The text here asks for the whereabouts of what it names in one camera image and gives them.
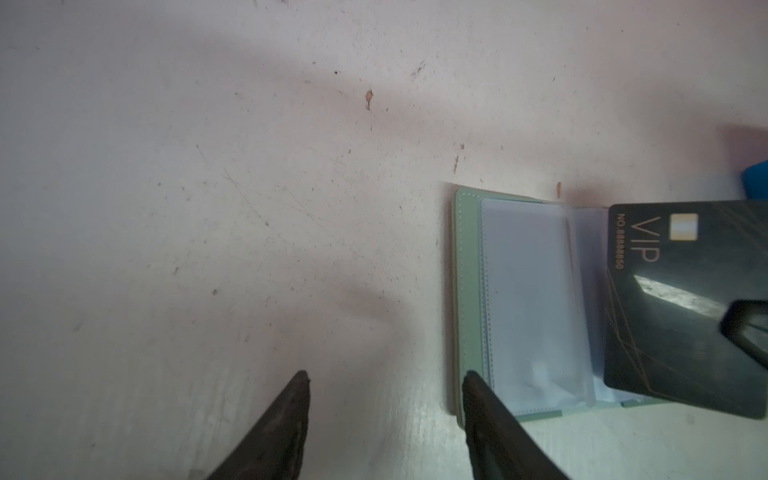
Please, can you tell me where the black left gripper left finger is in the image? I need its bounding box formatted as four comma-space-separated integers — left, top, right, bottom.
208, 370, 311, 480

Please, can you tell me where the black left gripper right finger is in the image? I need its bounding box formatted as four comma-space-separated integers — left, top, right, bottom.
462, 371, 566, 479

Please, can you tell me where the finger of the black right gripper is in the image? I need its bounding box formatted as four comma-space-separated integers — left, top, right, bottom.
719, 300, 767, 354

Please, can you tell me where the black VIP credit card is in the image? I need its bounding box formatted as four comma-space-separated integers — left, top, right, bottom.
603, 200, 767, 419

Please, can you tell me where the green card holder wallet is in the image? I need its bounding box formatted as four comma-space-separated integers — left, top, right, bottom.
452, 187, 649, 422

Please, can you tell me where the blue plastic card tray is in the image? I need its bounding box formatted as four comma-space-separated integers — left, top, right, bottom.
741, 160, 768, 200

